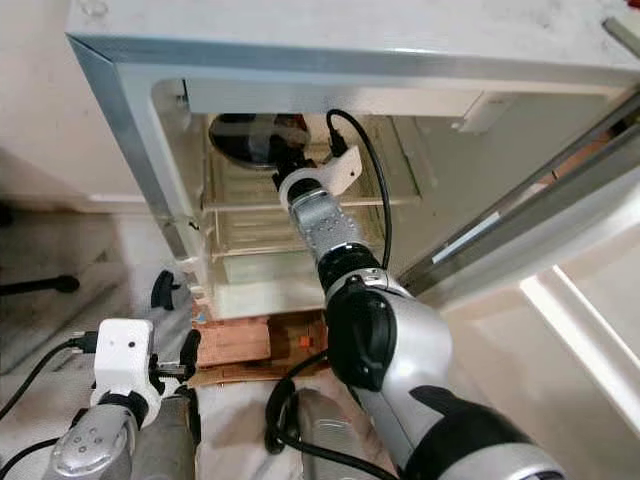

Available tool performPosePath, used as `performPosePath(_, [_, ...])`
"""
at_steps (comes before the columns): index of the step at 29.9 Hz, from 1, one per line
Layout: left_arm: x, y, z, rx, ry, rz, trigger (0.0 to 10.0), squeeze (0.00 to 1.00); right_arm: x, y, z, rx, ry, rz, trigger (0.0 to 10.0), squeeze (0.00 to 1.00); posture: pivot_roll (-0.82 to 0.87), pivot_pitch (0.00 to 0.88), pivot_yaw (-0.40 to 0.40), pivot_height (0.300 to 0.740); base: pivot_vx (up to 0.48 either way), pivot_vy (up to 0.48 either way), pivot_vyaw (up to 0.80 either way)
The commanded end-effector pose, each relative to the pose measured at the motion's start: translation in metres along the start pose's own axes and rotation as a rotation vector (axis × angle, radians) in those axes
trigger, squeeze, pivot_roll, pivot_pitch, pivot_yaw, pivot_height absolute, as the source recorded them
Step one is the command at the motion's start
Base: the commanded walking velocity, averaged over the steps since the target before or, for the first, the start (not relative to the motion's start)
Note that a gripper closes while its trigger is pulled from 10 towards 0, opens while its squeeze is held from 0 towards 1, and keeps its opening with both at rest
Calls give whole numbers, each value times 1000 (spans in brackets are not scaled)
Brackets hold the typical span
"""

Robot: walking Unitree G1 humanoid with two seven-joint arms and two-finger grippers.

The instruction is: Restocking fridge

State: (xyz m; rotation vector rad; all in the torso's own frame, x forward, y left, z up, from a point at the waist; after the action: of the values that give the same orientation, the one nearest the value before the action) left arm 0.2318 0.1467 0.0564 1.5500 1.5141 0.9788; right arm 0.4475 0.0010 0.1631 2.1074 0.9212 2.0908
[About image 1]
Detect black floor bar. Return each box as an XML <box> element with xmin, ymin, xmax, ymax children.
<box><xmin>0</xmin><ymin>275</ymin><xmax>79</xmax><ymax>296</ymax></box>

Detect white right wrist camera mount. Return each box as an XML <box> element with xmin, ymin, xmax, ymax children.
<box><xmin>278</xmin><ymin>145</ymin><xmax>364</xmax><ymax>206</ymax></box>

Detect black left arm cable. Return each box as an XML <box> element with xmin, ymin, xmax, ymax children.
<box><xmin>0</xmin><ymin>335</ymin><xmax>99</xmax><ymax>480</ymax></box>

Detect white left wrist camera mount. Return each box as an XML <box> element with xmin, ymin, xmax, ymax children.
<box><xmin>93</xmin><ymin>318</ymin><xmax>156</xmax><ymax>401</ymax></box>

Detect white grey fridge door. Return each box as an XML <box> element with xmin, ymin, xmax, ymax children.
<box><xmin>395</xmin><ymin>95</ymin><xmax>640</xmax><ymax>480</ymax></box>

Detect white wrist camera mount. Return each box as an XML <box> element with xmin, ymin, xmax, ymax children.
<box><xmin>278</xmin><ymin>145</ymin><xmax>364</xmax><ymax>206</ymax></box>
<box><xmin>93</xmin><ymin>318</ymin><xmax>156</xmax><ymax>401</ymax></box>

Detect clear crisper drawer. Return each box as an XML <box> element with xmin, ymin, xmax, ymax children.
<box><xmin>210</xmin><ymin>250</ymin><xmax>346</xmax><ymax>321</ymax></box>

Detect taped steel plate with food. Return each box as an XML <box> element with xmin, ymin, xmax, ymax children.
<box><xmin>208</xmin><ymin>113</ymin><xmax>306</xmax><ymax>169</ymax></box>

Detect white silver small fridge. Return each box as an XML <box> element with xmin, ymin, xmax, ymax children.
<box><xmin>65</xmin><ymin>0</ymin><xmax>640</xmax><ymax>321</ymax></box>

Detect grey robot left leg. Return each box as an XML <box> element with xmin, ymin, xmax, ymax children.
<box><xmin>135</xmin><ymin>395</ymin><xmax>201</xmax><ymax>480</ymax></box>

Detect clear fridge shelf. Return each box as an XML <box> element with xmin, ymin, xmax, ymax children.
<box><xmin>205</xmin><ymin>195</ymin><xmax>421</xmax><ymax>256</ymax></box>

